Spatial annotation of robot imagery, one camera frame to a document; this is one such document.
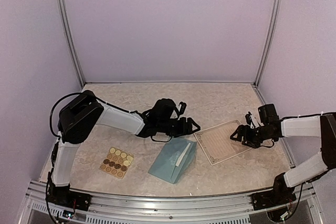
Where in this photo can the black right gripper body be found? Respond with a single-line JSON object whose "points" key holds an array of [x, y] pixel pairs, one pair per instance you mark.
{"points": [[254, 139]]}

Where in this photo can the round sticker seal sheet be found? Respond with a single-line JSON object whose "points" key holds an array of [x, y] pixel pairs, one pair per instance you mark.
{"points": [[116, 163]]}

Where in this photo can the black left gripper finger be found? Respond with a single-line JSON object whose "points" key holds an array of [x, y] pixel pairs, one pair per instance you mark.
{"points": [[191, 131], [191, 124]]}

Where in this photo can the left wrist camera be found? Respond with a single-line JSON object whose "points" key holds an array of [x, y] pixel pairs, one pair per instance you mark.
{"points": [[181, 109]]}

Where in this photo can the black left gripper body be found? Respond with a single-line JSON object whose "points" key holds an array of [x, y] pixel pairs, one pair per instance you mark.
{"points": [[175, 130]]}

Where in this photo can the right aluminium frame post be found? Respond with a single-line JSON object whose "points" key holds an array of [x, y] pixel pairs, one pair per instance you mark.
{"points": [[268, 41]]}

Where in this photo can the aluminium frame post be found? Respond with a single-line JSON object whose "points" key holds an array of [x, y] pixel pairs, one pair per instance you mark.
{"points": [[70, 42], [268, 41]]}

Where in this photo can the beige lined letter paper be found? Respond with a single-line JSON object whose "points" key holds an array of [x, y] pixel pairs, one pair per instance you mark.
{"points": [[180, 158]]}

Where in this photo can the teal blue envelope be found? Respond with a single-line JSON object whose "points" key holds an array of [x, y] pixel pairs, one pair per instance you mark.
{"points": [[164, 165]]}

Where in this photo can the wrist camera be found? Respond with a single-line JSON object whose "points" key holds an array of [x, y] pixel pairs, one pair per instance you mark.
{"points": [[267, 115], [181, 109]]}

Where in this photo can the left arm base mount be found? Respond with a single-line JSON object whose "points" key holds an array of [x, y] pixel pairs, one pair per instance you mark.
{"points": [[64, 196]]}

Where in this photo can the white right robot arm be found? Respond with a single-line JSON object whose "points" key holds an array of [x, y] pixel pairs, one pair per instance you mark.
{"points": [[320, 127]]}

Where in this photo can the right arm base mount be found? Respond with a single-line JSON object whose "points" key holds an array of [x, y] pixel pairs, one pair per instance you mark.
{"points": [[279, 194]]}

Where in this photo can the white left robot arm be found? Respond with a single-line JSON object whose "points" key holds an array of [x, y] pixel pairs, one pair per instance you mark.
{"points": [[86, 110]]}

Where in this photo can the aluminium front rail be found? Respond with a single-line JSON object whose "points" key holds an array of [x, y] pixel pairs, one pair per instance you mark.
{"points": [[112, 208]]}

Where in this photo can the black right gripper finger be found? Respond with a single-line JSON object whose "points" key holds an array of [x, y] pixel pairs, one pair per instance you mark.
{"points": [[239, 132], [237, 139]]}

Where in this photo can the left aluminium frame post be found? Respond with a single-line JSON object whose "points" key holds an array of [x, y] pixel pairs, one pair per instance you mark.
{"points": [[70, 42]]}

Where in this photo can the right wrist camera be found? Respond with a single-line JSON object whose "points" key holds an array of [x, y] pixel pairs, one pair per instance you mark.
{"points": [[267, 115]]}

